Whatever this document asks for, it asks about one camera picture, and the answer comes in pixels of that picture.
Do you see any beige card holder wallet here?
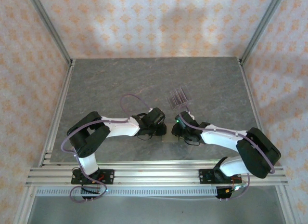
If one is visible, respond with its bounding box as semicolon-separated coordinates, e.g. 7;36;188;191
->
162;134;180;144

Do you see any clear acrylic card rack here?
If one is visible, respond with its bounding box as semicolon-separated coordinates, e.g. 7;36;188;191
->
166;88;193;111

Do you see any thin aluminium table edge rail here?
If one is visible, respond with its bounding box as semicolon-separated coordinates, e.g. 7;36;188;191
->
39;160;224;167

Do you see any small circuit board with wires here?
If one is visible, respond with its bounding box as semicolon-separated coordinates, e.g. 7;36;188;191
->
226;177;248;195

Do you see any wide aluminium frame rail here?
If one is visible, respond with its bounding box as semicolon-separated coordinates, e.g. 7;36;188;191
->
25;165;289;187

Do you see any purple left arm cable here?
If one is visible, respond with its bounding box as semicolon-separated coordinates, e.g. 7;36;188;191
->
62;93;152;203

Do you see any aluminium table side rail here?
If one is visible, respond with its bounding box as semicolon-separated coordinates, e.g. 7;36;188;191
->
237;57;275;167
38;59;77;167

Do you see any white slotted cable duct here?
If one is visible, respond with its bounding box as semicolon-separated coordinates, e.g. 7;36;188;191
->
36;186;218;198

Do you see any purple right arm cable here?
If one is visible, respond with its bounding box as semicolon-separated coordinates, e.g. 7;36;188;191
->
184;108;276;202

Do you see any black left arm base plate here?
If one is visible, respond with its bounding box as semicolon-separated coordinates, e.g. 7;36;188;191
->
71;169;115;185

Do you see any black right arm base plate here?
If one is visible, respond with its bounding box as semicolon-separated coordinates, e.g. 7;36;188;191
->
199;168;241;185

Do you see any large black bracket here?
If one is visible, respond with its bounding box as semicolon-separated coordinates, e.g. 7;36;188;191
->
215;185;233;202

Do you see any aluminium frame leg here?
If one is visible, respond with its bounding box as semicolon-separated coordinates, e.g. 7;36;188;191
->
275;185;298;224
14;185;37;224

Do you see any aluminium frame post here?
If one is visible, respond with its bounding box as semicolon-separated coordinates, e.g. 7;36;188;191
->
26;0;74;66
240;0;287;66

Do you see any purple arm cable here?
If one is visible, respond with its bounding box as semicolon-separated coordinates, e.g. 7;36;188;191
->
184;108;276;202
62;93;152;203

